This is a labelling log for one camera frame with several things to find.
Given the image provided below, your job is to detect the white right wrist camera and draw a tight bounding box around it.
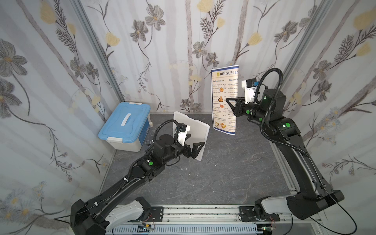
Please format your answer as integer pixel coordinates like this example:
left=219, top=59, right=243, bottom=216
left=241, top=78, right=259, bottom=104

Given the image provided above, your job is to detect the laminated dim sum menu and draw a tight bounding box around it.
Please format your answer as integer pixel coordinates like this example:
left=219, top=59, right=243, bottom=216
left=211, top=65, right=239, bottom=135

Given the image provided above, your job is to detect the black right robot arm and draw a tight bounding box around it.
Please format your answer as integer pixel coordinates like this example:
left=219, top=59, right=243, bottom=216
left=226, top=68, right=345, bottom=220

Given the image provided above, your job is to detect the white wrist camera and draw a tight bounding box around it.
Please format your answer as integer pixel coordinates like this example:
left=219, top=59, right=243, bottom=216
left=241, top=78, right=259, bottom=104
left=177, top=123, right=191, bottom=146

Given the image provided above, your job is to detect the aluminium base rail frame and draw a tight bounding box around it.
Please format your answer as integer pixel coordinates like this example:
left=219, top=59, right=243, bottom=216
left=85, top=204, right=324, bottom=235

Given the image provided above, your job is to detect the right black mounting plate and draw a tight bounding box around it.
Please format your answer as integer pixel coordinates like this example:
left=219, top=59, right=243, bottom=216
left=238, top=206, right=255, bottom=222

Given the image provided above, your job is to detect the blue lidded storage box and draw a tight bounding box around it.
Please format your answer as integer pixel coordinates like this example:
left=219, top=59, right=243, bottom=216
left=98, top=102, right=151, bottom=152

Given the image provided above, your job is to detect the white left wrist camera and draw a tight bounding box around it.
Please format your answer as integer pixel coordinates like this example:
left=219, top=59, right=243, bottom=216
left=177, top=123, right=191, bottom=146

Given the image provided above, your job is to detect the black mounting plate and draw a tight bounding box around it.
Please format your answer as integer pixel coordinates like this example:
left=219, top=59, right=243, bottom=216
left=148, top=207, right=164, bottom=223
left=238, top=206, right=255, bottom=222

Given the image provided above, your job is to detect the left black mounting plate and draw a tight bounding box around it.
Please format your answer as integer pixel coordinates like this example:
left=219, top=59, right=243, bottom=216
left=148, top=207, right=164, bottom=223

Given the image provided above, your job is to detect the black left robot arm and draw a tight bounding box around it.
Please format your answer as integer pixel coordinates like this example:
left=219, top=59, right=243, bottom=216
left=69, top=119, right=205, bottom=235

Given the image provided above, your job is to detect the white slotted cable duct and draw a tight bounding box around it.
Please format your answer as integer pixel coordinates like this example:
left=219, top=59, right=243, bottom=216
left=106, top=224, right=262, bottom=235

